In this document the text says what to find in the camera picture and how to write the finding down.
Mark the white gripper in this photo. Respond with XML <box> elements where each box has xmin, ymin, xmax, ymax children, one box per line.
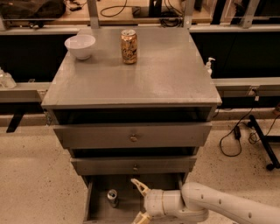
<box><xmin>130</xmin><ymin>178</ymin><xmax>185</xmax><ymax>224</ymax></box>

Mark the silver redbull can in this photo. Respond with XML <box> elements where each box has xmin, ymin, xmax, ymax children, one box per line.
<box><xmin>107</xmin><ymin>189</ymin><xmax>119</xmax><ymax>207</ymax></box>

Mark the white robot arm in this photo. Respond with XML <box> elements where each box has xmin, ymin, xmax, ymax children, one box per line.
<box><xmin>130</xmin><ymin>178</ymin><xmax>280</xmax><ymax>224</ymax></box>

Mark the grey open bottom drawer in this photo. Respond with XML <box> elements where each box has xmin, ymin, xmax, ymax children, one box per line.
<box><xmin>83</xmin><ymin>173</ymin><xmax>182</xmax><ymax>224</ymax></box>

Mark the grey middle drawer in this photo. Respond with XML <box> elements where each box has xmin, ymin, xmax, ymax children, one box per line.
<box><xmin>71</xmin><ymin>156</ymin><xmax>196</xmax><ymax>176</ymax></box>

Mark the grey top drawer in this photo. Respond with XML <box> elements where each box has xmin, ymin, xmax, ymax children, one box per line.
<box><xmin>54</xmin><ymin>122</ymin><xmax>212</xmax><ymax>149</ymax></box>

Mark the grey wooden drawer cabinet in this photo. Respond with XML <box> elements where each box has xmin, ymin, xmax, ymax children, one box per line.
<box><xmin>43</xmin><ymin>27</ymin><xmax>221</xmax><ymax>224</ymax></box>

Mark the orange soda can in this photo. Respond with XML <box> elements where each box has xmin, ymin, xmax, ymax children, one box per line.
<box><xmin>121</xmin><ymin>29</ymin><xmax>137</xmax><ymax>64</ymax></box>

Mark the black wheeled stand leg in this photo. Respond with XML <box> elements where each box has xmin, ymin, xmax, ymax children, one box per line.
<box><xmin>248</xmin><ymin>115</ymin><xmax>280</xmax><ymax>171</ymax></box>

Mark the white ceramic bowl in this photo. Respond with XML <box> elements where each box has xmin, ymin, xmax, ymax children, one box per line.
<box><xmin>64</xmin><ymin>34</ymin><xmax>95</xmax><ymax>60</ymax></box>

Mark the clear plastic container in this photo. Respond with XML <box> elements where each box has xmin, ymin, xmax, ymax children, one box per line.
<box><xmin>0</xmin><ymin>67</ymin><xmax>17</xmax><ymax>88</ymax></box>

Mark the black bag on desk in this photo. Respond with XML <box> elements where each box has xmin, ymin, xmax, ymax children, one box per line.
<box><xmin>0</xmin><ymin>0</ymin><xmax>66</xmax><ymax>19</ymax></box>

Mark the black floor cable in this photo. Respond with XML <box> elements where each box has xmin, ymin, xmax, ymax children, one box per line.
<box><xmin>219</xmin><ymin>87</ymin><xmax>280</xmax><ymax>158</ymax></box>

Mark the black cable on desk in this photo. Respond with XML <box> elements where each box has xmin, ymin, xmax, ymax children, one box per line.
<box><xmin>100</xmin><ymin>0</ymin><xmax>129</xmax><ymax>18</ymax></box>

